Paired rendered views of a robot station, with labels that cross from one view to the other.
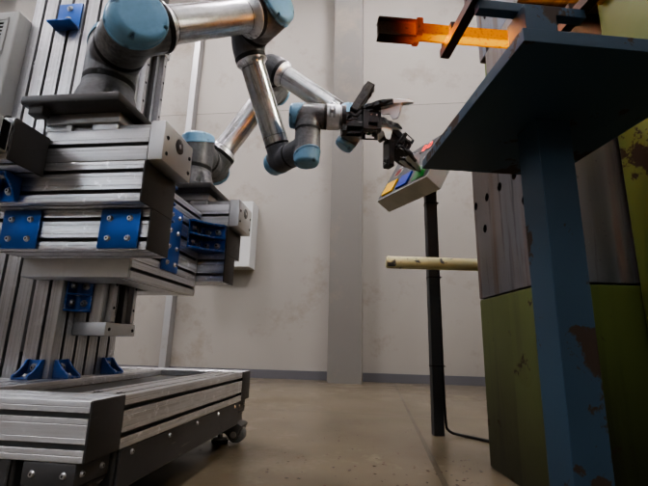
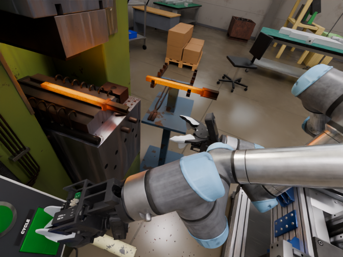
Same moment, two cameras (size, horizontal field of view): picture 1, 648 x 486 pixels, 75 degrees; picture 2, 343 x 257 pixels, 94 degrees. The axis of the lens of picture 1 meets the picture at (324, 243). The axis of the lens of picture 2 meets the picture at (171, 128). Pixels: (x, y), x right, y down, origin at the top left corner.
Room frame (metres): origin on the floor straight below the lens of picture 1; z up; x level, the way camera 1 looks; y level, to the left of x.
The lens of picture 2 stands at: (1.60, -0.16, 1.42)
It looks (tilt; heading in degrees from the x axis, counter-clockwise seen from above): 43 degrees down; 191
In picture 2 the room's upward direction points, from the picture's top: 11 degrees clockwise
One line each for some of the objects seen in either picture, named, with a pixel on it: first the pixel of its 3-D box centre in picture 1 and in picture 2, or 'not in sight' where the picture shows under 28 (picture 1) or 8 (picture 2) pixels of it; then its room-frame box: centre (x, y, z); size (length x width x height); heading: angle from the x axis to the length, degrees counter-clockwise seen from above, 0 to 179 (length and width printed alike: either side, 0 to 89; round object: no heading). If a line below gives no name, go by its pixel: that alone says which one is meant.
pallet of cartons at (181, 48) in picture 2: not in sight; (187, 45); (-2.40, -0.96, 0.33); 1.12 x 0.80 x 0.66; 178
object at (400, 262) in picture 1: (445, 263); (84, 233); (1.50, -0.45, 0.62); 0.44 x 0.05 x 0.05; 92
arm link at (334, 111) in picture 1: (334, 117); (227, 145); (1.12, -0.02, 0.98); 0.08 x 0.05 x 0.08; 2
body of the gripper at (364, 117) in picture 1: (361, 121); (206, 140); (1.12, -0.10, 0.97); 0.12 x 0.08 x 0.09; 92
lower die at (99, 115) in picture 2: not in sight; (60, 101); (1.17, -0.76, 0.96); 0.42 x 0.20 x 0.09; 92
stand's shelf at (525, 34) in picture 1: (541, 122); (170, 110); (0.66, -0.38, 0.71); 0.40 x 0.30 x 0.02; 5
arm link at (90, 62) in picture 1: (114, 57); not in sight; (0.88, 0.52, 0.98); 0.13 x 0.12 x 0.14; 41
